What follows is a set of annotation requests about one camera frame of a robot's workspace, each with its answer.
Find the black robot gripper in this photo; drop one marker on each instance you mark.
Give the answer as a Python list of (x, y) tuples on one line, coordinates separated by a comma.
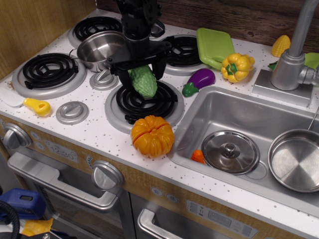
[(136, 53)]

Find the green bumpy toy squash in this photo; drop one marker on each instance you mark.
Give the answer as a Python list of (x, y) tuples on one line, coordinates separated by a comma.
[(143, 81)]

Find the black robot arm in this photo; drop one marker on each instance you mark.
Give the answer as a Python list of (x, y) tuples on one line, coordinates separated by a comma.
[(138, 17)]

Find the small steel pot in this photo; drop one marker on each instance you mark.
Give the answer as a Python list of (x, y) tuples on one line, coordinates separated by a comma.
[(94, 51)]

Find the steel pot lid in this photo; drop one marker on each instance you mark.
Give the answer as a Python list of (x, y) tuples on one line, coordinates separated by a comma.
[(230, 151)]

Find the steel pan in sink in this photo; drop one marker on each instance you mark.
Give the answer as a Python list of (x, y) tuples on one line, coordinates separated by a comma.
[(293, 159)]

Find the silver stove knob middle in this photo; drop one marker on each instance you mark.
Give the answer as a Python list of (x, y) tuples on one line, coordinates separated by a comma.
[(103, 81)]

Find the silver stove knob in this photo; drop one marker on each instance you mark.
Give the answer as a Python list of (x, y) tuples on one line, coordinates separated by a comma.
[(158, 29), (103, 81), (72, 113)]

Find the front centre black burner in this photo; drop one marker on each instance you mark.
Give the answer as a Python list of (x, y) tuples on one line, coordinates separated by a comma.
[(124, 107)]

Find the black burner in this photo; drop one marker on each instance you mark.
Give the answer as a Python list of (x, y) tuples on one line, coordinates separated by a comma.
[(90, 26), (48, 76), (183, 59), (124, 107)]

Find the silver stove knob back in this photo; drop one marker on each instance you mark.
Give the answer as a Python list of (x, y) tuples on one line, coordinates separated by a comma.
[(158, 29)]

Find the back right black burner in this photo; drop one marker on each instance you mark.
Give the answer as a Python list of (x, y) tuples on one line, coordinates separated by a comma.
[(183, 59)]

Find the purple toy eggplant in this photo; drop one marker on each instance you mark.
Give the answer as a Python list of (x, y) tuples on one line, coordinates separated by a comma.
[(200, 79)]

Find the orange toy pumpkin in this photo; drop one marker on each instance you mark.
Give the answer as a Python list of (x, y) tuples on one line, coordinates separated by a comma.
[(152, 136)]

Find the back left black burner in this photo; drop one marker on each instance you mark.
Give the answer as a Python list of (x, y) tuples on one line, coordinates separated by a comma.
[(90, 26)]

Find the green plastic cutting board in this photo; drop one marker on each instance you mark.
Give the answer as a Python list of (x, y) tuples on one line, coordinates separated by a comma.
[(213, 46)]

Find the silver stove knob front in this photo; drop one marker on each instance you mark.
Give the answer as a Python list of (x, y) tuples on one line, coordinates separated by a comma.
[(72, 113)]

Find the front left black burner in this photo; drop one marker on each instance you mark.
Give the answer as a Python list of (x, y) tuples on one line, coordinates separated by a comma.
[(48, 76)]

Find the yellow toy bell pepper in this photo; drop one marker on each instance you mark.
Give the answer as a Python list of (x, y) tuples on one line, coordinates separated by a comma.
[(237, 67)]

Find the orange toy carrot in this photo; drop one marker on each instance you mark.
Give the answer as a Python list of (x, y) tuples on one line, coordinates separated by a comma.
[(198, 156)]

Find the silver oven dial right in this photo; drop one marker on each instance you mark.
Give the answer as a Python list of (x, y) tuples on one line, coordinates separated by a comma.
[(105, 176)]

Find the silver oven dial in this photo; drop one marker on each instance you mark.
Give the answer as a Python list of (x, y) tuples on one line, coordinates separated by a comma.
[(15, 137), (105, 176)]

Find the silver oven dial left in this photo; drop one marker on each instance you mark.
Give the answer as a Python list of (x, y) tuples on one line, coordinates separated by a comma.
[(15, 137)]

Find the yellow toy corn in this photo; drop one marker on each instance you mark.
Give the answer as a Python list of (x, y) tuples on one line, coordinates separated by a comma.
[(281, 44)]

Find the silver toy faucet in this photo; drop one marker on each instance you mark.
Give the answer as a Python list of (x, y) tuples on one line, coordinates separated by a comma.
[(292, 81)]

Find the blue clamp tool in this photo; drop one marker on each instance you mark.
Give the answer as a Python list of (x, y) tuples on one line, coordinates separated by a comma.
[(28, 204)]

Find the yellow handled white spatula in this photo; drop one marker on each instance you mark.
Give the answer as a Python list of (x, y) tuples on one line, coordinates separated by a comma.
[(12, 99)]

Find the silver oven door handle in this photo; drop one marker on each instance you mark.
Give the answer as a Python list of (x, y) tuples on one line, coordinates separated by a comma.
[(48, 177)]

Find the silver right door handle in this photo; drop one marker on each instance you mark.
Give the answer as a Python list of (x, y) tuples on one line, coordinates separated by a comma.
[(146, 224)]

